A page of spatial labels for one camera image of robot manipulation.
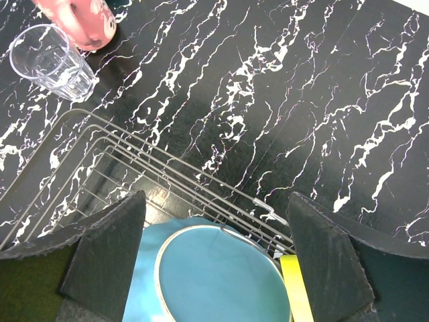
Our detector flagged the teal scalloped plate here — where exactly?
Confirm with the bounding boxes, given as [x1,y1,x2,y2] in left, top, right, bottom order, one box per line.
[123,217,292,321]

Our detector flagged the wire dish rack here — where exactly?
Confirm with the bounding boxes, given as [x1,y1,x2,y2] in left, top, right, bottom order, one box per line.
[1,109,294,258]

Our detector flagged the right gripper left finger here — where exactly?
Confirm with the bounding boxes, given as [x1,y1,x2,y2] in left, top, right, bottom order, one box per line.
[1,191,146,321]

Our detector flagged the black marble pattern mat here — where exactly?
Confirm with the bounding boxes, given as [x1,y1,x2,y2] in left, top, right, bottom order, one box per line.
[1,1,428,248]

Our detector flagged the pink cup brown lid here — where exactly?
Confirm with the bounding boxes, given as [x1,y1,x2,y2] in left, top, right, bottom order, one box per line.
[33,0,117,51]

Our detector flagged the yellow-green bowl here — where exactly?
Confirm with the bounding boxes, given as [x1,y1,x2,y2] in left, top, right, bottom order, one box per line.
[280,255,314,322]

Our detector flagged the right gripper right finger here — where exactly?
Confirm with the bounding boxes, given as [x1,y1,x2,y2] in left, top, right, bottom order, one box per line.
[287,193,428,321]

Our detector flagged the clear glass cup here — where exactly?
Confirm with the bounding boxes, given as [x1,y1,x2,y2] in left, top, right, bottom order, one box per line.
[9,23,96,101]

